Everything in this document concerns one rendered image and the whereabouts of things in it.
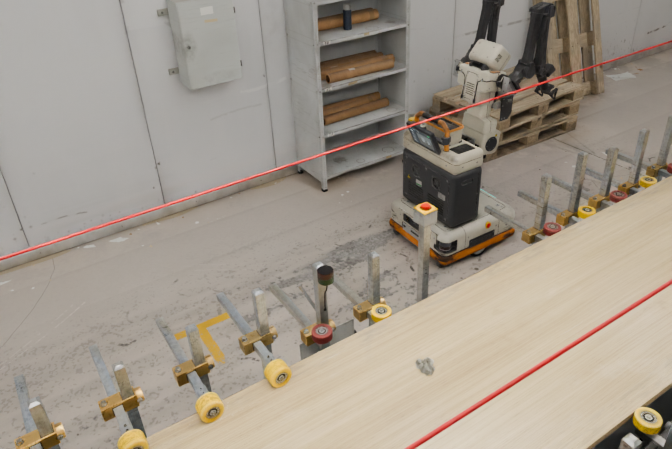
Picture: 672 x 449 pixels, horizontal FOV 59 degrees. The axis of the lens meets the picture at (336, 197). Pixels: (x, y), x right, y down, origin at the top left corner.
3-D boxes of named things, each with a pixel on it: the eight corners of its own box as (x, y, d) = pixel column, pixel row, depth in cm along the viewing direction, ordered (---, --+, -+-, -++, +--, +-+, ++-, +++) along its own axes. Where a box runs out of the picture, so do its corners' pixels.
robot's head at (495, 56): (488, 64, 366) (502, 43, 365) (465, 56, 382) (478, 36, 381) (499, 75, 376) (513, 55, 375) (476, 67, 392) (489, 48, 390)
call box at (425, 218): (412, 222, 243) (413, 206, 240) (425, 217, 247) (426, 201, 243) (423, 230, 238) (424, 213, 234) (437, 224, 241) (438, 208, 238)
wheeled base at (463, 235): (443, 270, 394) (445, 239, 381) (387, 227, 441) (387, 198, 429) (516, 237, 423) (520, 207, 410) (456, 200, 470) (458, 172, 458)
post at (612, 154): (592, 226, 324) (608, 146, 300) (596, 224, 326) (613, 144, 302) (597, 229, 322) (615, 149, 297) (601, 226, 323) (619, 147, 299)
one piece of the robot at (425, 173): (448, 246, 394) (456, 131, 351) (399, 211, 434) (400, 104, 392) (486, 230, 408) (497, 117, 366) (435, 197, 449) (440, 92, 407)
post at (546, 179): (529, 257, 301) (541, 173, 277) (533, 254, 303) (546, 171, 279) (534, 260, 299) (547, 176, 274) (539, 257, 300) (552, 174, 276)
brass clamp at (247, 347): (239, 346, 218) (237, 336, 215) (271, 331, 224) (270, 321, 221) (246, 356, 213) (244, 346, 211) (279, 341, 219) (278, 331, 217)
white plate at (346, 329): (300, 362, 239) (298, 343, 234) (353, 335, 251) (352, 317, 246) (301, 363, 239) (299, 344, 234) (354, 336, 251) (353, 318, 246)
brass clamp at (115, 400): (100, 410, 195) (96, 400, 193) (140, 392, 201) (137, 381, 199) (105, 423, 191) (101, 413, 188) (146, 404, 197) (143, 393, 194)
